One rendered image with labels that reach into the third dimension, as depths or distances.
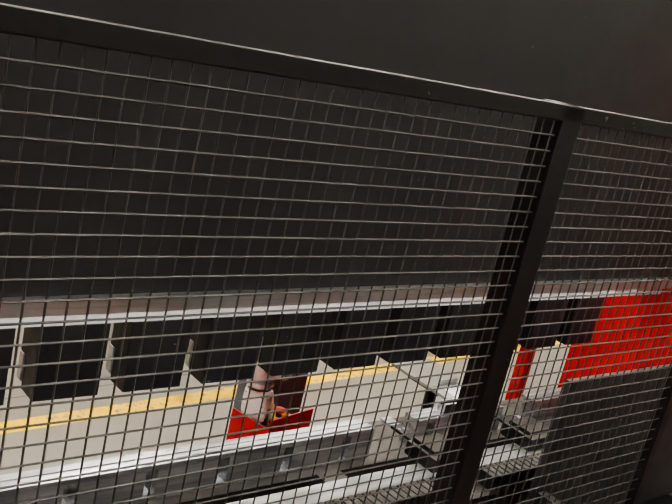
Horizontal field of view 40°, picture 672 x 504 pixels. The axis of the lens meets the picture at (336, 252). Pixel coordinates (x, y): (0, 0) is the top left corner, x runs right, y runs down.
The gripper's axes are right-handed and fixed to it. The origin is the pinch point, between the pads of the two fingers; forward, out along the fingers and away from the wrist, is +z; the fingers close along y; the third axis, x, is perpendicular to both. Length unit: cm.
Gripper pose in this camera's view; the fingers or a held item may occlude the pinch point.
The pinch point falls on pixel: (252, 432)
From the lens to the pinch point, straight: 294.6
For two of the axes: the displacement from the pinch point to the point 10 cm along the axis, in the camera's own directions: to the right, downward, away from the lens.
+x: -6.3, 0.6, -7.8
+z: -1.6, 9.7, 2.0
